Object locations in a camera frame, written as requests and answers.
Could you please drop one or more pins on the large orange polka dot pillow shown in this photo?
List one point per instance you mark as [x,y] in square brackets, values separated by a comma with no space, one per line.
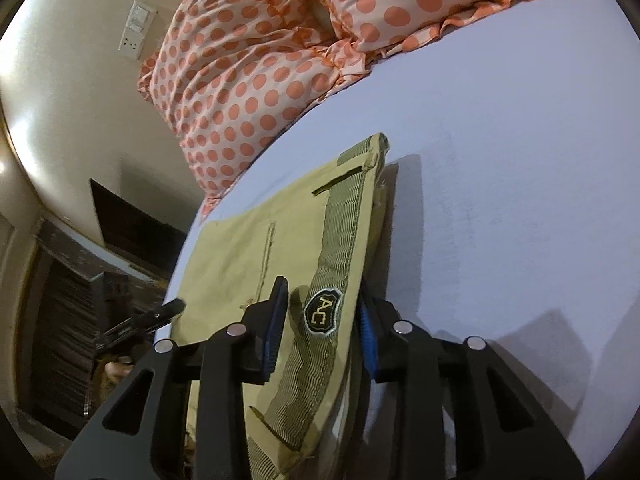
[240,80]

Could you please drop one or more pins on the dark laptop on nightstand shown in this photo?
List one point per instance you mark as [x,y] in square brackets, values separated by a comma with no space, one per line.
[135,230]

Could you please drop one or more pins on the small orange polka dot pillow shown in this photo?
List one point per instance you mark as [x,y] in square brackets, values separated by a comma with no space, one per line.
[400,0]

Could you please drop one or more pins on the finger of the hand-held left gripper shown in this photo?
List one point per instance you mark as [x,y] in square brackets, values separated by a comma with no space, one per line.
[145,321]

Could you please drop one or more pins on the white wall switch plate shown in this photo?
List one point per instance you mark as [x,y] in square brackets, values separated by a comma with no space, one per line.
[142,17]

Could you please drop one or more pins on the dark wooden cabinet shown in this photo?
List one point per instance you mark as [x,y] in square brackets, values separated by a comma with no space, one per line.
[60,320]

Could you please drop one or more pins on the khaki pants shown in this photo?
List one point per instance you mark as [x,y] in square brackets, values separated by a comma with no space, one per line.
[240,260]

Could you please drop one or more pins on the white wall socket plate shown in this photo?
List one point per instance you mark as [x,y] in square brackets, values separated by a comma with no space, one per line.
[132,44]

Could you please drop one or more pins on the white bed sheet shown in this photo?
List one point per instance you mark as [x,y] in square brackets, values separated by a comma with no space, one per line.
[500,185]

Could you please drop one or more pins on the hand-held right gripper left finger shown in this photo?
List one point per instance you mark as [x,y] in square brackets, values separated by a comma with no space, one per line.
[274,332]

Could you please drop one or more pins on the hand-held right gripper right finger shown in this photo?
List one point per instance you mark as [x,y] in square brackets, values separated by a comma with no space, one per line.
[369,345]

